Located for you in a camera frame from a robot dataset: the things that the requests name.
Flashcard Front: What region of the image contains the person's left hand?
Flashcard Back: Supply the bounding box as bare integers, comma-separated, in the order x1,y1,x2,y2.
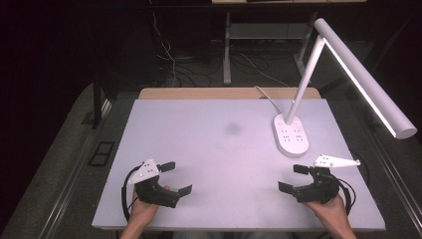
127,184,172,227

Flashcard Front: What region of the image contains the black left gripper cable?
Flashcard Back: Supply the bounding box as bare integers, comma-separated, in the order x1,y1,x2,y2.
120,164,142,223

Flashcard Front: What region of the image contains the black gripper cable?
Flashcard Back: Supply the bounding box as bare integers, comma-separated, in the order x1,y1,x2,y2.
332,176,357,216
120,164,142,223

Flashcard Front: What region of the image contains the black stand post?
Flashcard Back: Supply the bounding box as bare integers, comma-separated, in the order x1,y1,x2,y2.
92,78,103,130

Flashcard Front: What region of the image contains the white table cover board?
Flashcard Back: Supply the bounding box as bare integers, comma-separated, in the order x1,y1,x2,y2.
92,98,386,232

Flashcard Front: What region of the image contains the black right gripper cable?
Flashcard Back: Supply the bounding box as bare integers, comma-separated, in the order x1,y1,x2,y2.
332,176,357,216

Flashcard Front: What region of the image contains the white floor cable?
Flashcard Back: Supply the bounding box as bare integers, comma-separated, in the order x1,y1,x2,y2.
150,11,178,88

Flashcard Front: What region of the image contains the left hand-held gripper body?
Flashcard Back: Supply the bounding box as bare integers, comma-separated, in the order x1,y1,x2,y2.
127,157,182,209

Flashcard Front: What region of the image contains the grey metal table frame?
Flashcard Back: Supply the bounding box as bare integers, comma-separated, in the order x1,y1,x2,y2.
223,11,320,87

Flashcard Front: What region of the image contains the person's right hand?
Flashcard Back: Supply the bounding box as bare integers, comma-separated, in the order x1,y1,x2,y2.
303,193,349,227

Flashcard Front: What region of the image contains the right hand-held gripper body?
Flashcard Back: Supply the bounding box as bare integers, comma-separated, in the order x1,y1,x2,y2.
293,153,361,204

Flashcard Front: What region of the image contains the white lamp cable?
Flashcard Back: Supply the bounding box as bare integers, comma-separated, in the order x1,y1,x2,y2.
254,85,284,116

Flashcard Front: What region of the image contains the white desk lamp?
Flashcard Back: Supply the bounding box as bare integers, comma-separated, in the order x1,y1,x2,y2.
272,18,418,159

